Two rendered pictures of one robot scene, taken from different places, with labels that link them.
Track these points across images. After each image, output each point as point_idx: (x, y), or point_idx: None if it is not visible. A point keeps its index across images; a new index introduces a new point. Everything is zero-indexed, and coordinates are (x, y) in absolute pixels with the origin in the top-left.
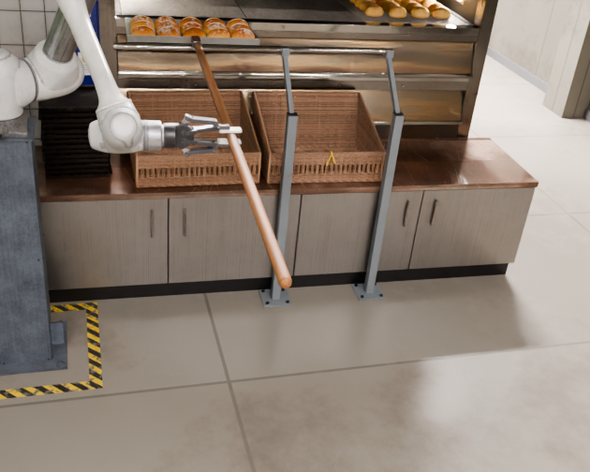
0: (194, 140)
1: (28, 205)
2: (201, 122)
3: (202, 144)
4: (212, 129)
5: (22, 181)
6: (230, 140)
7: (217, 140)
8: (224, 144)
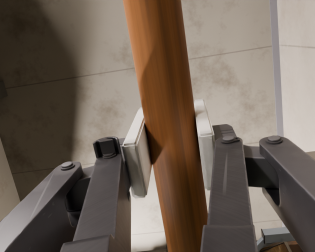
0: (202, 247)
1: None
2: (14, 225)
3: (240, 192)
4: (107, 171)
5: None
6: (133, 32)
7: (208, 174)
8: (220, 133)
